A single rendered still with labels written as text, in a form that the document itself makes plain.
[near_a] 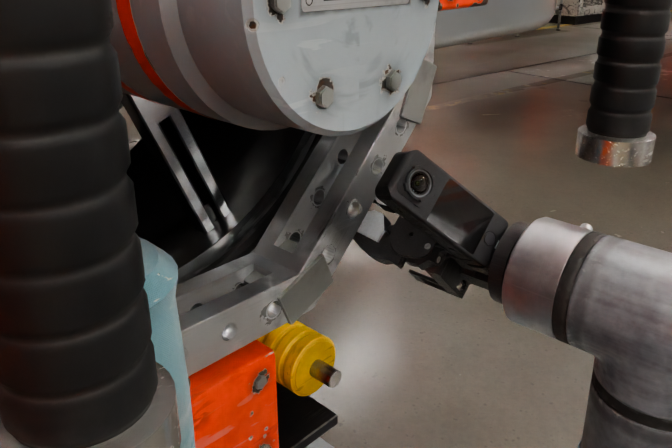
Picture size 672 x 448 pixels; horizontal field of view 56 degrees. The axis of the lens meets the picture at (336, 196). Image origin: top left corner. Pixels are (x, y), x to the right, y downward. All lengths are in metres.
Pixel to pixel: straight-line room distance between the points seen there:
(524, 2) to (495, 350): 0.83
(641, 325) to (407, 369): 1.03
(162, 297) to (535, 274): 0.30
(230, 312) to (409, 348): 1.07
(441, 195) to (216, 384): 0.22
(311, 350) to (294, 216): 0.12
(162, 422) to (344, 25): 0.19
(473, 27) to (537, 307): 0.52
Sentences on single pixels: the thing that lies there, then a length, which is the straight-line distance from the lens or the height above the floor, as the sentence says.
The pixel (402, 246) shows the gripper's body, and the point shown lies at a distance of 0.56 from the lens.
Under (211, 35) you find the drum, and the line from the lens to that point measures 0.27.
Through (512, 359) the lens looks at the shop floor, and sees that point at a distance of 1.54.
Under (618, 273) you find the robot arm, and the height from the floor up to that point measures 0.66.
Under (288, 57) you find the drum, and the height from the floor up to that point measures 0.83.
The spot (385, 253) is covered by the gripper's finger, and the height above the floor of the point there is 0.61.
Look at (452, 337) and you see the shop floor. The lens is 1.58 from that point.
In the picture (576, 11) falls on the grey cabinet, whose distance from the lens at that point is 8.30.
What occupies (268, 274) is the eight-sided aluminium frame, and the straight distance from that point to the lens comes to 0.53.
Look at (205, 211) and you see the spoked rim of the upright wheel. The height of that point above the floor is 0.65.
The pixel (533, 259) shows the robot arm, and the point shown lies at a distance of 0.50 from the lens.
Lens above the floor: 0.87
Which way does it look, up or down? 21 degrees down
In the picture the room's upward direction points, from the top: straight up
